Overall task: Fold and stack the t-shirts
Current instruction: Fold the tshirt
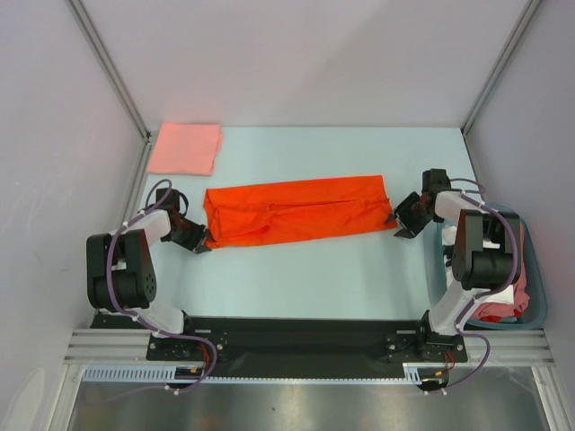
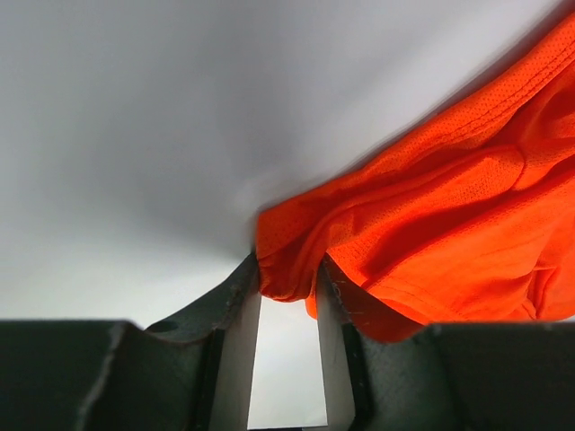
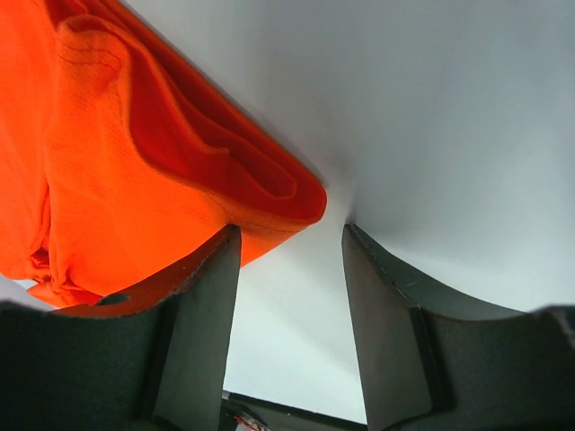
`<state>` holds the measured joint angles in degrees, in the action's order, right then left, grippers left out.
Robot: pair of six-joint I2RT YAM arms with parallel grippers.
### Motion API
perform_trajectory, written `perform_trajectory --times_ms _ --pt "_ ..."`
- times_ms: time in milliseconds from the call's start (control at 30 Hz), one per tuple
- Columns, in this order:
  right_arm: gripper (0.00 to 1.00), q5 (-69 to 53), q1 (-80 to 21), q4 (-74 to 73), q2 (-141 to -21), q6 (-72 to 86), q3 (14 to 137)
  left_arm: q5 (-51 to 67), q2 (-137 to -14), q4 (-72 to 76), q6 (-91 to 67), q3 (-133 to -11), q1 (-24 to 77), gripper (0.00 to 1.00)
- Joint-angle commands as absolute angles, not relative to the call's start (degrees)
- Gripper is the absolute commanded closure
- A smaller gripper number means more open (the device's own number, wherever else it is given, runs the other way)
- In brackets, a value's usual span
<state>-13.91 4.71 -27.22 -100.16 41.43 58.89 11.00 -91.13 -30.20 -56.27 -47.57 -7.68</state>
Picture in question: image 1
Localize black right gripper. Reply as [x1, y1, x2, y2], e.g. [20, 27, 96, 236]
[387, 191, 437, 239]

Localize orange polo t-shirt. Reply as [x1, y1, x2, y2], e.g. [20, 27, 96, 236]
[204, 175, 397, 250]

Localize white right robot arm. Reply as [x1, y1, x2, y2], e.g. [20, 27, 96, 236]
[387, 169, 522, 360]

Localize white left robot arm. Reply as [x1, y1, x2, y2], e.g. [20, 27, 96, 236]
[86, 187, 212, 359]

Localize folded pink t-shirt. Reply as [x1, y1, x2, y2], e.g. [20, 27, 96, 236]
[147, 122, 224, 176]

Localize pink garment in bin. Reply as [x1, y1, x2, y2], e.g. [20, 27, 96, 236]
[469, 224, 531, 322]

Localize teal plastic laundry bin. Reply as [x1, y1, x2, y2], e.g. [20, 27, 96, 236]
[438, 204, 547, 330]

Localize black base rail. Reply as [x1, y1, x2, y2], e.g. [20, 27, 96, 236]
[89, 314, 477, 379]

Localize blue slotted cable duct right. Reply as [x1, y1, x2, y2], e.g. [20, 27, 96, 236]
[402, 362, 477, 385]

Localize blue slotted cable duct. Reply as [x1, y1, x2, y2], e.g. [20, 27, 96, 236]
[402, 362, 477, 385]
[83, 364, 212, 383]

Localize aluminium front rail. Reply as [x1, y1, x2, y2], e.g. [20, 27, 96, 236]
[64, 329, 554, 367]

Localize blue slotted cable duct left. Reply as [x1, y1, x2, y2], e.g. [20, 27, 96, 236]
[83, 364, 212, 383]

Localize aluminium frame post right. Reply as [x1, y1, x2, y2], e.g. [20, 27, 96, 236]
[460, 0, 545, 139]

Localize aluminium frame post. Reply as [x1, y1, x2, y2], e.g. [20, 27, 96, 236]
[66, 0, 151, 144]
[460, 0, 545, 139]

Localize aluminium frame post left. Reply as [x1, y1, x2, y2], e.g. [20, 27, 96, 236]
[66, 0, 151, 144]

